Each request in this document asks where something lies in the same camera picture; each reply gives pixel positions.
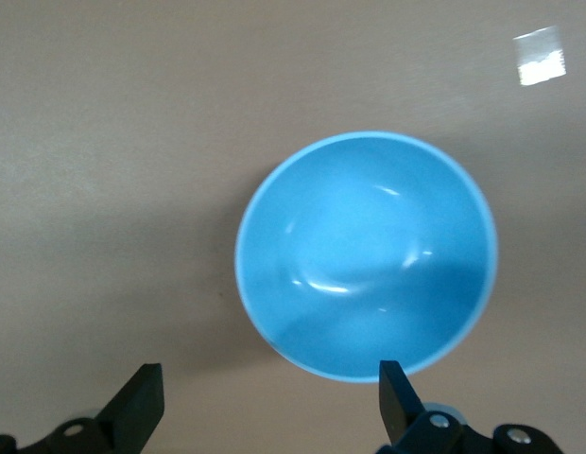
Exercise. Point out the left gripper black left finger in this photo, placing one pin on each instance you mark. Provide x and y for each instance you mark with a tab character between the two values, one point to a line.
127	416

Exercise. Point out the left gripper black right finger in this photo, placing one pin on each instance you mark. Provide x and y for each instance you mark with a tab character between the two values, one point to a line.
401	416

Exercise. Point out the blue bowl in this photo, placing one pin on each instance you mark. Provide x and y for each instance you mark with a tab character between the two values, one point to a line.
364	246

